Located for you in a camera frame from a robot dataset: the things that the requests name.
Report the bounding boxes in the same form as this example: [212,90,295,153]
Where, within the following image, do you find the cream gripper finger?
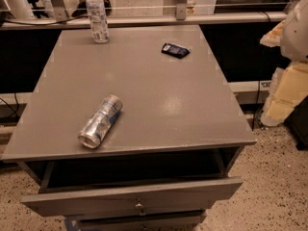
[260,19,308,126]

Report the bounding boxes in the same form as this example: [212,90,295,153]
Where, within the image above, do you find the dark blue rxbar wrapper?
[161,42,191,59]

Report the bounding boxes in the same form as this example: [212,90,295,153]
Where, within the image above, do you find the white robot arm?
[260,0,308,127]

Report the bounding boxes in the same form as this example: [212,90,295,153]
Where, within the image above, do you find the grey drawer cabinet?
[0,24,257,231]

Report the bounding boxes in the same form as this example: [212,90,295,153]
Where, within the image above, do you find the grey upper drawer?
[22,177,243,219]

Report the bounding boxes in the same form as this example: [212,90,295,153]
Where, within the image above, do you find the grey drawer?
[22,177,243,219]
[78,210,206,231]

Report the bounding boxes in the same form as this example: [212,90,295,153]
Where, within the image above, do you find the grey lower drawer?
[78,210,206,231]

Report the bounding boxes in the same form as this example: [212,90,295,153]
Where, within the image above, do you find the silver blue drink can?
[78,94,122,148]

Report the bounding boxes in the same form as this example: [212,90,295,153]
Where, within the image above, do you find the black shoe right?
[104,0,112,16]

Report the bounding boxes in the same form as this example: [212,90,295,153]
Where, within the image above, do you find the black shoe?
[71,2,88,17]
[104,0,112,16]

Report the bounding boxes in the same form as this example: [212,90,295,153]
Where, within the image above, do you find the clear plastic water bottle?
[86,0,109,43]

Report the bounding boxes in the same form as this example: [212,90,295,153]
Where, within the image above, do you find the black shoe left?
[71,2,88,17]

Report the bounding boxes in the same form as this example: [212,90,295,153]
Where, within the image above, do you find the grey metal railing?
[1,0,299,29]

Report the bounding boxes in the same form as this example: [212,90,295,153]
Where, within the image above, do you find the black office chair base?
[27,0,49,18]

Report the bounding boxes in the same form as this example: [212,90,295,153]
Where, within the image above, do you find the black cable on floor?
[0,92,21,120]

